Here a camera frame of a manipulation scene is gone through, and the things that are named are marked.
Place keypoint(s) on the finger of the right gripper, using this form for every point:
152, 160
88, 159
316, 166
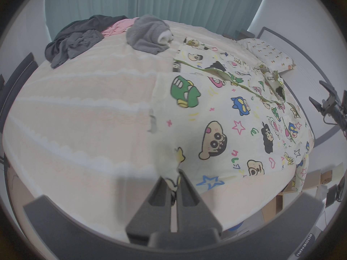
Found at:
317, 104
328, 88

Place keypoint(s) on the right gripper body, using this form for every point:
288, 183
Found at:
331, 103

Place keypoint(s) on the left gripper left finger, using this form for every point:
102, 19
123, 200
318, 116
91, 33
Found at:
151, 213

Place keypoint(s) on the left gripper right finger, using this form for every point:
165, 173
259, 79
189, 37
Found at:
195, 204

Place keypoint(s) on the white printed pyjama top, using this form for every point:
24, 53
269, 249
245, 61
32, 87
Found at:
230, 118

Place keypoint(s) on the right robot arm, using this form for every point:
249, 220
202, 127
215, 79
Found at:
343, 110

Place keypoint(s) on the white printed pillow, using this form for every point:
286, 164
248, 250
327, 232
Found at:
268, 55

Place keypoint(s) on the cardboard box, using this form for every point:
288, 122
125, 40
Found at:
313, 177
271, 208

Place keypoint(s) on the grey bedside table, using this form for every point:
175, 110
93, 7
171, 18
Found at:
238, 34

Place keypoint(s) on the bed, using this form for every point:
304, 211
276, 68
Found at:
81, 118

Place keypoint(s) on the blue-green curtain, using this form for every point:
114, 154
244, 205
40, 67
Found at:
189, 4
67, 4

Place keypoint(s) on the grey sweater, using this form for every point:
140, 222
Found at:
146, 36

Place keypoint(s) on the dark grey garment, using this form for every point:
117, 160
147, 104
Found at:
78, 45

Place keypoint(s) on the pink garment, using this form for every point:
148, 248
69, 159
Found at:
116, 28

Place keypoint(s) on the black garment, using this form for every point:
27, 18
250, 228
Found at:
81, 26

